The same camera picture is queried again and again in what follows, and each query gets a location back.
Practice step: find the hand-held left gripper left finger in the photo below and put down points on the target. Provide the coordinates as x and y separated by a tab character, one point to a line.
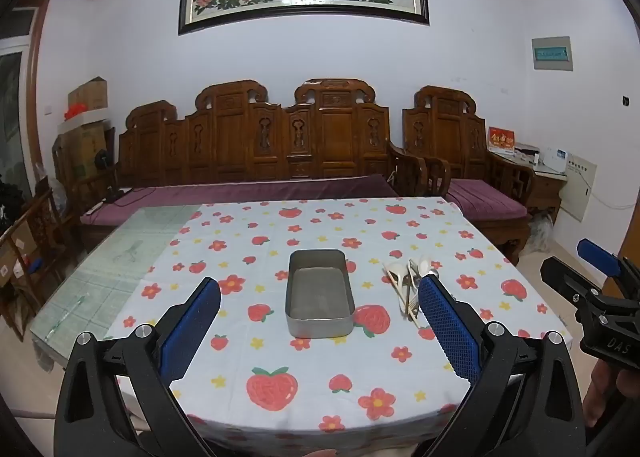
190	332

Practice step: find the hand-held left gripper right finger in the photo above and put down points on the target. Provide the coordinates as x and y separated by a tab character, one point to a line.
450	332

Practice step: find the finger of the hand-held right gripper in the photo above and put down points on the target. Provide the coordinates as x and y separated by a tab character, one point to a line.
567	279
597	251

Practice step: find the metal spoon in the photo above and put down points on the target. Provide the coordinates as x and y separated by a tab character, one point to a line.
432	275

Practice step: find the metal fork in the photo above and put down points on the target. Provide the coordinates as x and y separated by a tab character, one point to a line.
413	279

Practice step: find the rectangular metal tray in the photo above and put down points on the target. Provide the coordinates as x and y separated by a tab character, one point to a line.
317	297

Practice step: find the person's right hand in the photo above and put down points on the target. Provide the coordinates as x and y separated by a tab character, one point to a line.
600	397

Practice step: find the clear plastic bag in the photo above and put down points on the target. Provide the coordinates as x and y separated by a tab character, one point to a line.
542	234

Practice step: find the wooden side table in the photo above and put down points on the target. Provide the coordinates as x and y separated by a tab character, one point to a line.
547	187

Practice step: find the white blue box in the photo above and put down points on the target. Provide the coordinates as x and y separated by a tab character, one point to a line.
556	158

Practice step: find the strawberry print tablecloth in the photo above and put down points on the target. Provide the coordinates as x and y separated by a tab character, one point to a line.
280	387

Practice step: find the purple armchair cushion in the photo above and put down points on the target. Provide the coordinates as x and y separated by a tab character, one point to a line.
482	194

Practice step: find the purple sofa cushion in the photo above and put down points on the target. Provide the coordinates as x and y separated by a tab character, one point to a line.
240	194

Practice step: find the red gift box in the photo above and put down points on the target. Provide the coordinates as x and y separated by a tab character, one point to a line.
501	139

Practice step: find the wooden chair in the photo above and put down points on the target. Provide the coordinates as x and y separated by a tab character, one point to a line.
42	237

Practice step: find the carved wooden armchair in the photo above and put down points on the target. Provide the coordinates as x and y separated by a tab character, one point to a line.
445	132

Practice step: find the carved wooden sofa bench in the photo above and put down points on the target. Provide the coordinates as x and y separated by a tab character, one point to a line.
230	137

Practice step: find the large cardboard box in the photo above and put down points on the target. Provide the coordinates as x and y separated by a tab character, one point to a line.
80	152

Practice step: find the white flat box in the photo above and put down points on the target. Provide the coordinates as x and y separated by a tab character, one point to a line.
82	121

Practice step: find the orange red bundle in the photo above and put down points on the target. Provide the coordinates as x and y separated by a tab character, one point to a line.
75	112

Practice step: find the small cardboard box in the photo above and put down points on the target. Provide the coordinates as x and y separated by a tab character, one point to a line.
90	94

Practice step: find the white wall panel cover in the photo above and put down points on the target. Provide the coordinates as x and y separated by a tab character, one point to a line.
580	187

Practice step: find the grey wall electrical box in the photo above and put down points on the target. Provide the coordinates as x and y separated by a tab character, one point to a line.
551	53

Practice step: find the wooden door frame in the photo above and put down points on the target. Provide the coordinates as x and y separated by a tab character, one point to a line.
36	102

